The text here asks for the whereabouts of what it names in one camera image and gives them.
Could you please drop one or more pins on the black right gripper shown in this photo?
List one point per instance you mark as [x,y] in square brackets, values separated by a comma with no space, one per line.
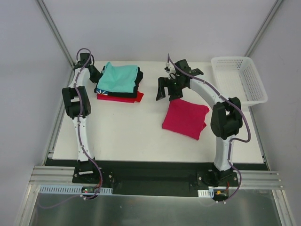
[170,83]

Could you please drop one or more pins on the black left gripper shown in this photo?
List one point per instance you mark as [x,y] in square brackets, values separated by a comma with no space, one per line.
[95,73]

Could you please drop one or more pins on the black t shirt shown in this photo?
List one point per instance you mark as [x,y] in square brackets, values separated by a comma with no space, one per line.
[134,94]

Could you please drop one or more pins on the teal t shirt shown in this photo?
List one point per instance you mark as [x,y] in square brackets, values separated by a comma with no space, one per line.
[118,79]

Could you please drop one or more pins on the pink t shirt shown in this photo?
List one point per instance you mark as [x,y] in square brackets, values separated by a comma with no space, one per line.
[185,118]

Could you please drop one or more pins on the red t shirt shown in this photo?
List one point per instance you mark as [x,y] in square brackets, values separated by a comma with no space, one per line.
[121,99]

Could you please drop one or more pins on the white plastic laundry basket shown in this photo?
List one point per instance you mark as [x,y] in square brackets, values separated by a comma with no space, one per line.
[237,76]

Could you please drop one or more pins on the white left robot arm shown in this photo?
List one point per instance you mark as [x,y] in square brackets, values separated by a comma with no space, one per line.
[78,108]

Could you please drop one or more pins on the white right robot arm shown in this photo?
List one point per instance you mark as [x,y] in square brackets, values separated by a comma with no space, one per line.
[190,99]

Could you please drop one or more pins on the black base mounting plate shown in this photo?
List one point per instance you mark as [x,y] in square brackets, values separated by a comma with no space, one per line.
[177,179]

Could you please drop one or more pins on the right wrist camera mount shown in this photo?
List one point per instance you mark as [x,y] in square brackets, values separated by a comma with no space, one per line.
[170,70]

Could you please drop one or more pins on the left aluminium corner post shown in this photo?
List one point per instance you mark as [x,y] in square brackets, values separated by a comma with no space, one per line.
[50,22]

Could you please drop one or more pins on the aluminium corner post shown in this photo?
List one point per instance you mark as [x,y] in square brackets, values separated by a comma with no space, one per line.
[50,22]
[264,26]

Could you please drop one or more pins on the right white cable duct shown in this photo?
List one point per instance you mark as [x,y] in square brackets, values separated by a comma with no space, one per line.
[209,193]

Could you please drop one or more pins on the white cable duct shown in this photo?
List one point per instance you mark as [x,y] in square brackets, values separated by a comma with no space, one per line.
[84,190]
[209,193]

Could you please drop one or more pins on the aluminium frame rail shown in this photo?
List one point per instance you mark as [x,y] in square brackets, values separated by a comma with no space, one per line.
[251,179]

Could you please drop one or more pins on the left white cable duct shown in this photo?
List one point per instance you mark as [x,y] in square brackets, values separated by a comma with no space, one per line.
[84,190]

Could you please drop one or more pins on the right aluminium corner post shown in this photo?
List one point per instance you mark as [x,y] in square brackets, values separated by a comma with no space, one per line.
[264,26]

